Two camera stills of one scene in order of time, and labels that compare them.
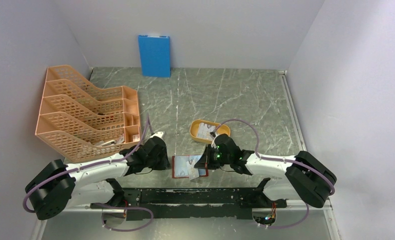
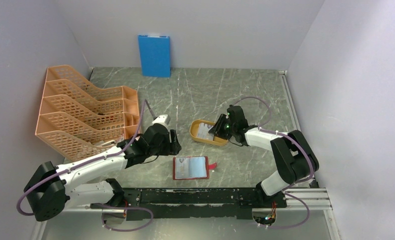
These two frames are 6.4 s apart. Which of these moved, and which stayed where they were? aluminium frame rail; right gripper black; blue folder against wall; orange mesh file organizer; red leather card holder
Moved: right gripper black
Stayed: orange mesh file organizer; blue folder against wall; aluminium frame rail; red leather card holder
